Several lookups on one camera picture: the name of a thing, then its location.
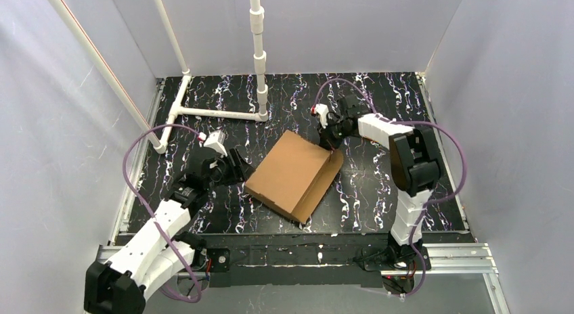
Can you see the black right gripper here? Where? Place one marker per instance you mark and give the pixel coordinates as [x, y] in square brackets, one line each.
[332, 132]

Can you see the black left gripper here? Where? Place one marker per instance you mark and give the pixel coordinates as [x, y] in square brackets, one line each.
[230, 166]

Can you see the brown cardboard box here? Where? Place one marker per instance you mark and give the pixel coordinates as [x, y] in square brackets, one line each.
[294, 176]

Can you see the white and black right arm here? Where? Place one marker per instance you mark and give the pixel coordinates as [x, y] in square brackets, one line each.
[414, 156]

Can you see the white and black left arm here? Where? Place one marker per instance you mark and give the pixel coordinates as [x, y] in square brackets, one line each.
[159, 250]

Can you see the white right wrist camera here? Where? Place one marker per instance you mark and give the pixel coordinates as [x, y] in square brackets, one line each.
[321, 111]

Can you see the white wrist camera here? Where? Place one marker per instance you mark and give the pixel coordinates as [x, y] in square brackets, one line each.
[321, 111]
[216, 142]

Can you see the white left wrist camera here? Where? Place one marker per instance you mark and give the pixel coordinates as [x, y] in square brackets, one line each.
[216, 142]

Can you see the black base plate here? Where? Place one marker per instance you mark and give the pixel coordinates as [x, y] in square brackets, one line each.
[380, 240]

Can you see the aluminium rail frame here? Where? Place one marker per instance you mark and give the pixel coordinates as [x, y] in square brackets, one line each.
[331, 257]

